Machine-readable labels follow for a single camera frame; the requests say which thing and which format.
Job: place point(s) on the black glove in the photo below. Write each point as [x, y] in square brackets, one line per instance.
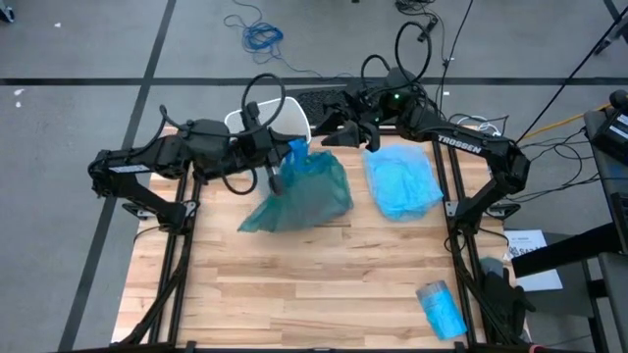
[507, 304]

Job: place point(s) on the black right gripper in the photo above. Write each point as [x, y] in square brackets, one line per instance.
[363, 110]

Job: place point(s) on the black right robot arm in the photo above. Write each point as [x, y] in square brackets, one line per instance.
[471, 147]

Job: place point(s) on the roll of blue bags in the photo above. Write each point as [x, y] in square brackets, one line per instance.
[441, 311]

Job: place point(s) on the white printed paper sheet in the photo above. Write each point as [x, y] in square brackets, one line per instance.
[527, 240]

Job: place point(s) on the teal plastic trash bag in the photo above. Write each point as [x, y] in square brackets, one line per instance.
[309, 196]

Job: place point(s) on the black perforated metal panel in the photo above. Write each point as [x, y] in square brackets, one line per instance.
[319, 105]

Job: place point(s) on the black electronic equipment box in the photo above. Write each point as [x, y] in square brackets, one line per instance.
[606, 137]

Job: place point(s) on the dark stand foot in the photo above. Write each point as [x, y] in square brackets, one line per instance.
[5, 14]

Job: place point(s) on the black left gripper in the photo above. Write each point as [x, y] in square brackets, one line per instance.
[250, 147]

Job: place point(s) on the light blue bag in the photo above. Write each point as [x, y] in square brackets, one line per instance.
[402, 181]

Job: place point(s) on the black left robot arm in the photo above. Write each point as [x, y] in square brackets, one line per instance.
[147, 157]

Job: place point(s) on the white plastic trash bin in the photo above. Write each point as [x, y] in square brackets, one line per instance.
[294, 117]

